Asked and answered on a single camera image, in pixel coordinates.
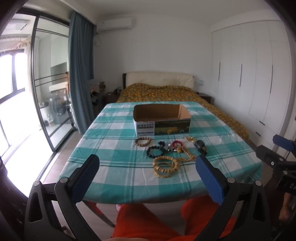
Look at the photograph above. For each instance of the black-framed sliding glass door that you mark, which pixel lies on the black-framed sliding glass door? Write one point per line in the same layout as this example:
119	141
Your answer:
33	92

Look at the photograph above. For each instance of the amber charm keyring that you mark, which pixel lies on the amber charm keyring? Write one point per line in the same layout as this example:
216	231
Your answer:
178	150

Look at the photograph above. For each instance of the teal checked tablecloth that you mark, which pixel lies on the teal checked tablecloth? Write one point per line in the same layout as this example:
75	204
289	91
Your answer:
111	143

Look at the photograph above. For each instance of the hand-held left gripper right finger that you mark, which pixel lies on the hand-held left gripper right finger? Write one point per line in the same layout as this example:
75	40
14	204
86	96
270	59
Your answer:
209	178

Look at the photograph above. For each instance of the blue-grey curtain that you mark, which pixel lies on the blue-grey curtain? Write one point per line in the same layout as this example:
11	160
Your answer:
81	69

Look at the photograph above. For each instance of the white wardrobe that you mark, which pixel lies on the white wardrobe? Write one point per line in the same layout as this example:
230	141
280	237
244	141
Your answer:
252	69

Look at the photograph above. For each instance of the dark wooden nightstand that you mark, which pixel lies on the dark wooden nightstand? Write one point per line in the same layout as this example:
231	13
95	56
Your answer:
111	98

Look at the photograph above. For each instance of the pile of clothes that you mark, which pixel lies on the pile of clothes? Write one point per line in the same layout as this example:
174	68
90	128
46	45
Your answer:
96	89

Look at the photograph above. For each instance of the black-framed window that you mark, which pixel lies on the black-framed window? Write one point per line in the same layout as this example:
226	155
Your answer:
13	90

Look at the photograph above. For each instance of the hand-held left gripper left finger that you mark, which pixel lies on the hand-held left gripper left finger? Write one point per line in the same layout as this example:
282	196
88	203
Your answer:
84	178

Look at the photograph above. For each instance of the grey washing machine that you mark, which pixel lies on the grey washing machine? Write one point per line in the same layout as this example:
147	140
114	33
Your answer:
59	110

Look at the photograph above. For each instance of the cardboard box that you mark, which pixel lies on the cardboard box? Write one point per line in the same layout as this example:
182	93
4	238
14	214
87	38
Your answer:
161	126

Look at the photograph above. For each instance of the person's right forearm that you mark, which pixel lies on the person's right forearm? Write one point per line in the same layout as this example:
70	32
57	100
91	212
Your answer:
285	206

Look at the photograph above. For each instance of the person's orange pants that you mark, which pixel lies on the person's orange pants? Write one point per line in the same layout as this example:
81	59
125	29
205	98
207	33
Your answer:
148	220

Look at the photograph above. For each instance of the white air conditioner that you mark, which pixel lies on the white air conditioner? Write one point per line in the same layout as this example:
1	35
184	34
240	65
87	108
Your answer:
115	24

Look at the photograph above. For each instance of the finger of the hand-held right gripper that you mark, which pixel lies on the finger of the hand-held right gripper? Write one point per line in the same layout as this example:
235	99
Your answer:
283	141
268	155

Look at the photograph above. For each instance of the metal table leg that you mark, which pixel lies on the metal table leg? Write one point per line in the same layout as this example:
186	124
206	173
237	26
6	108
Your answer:
101	215

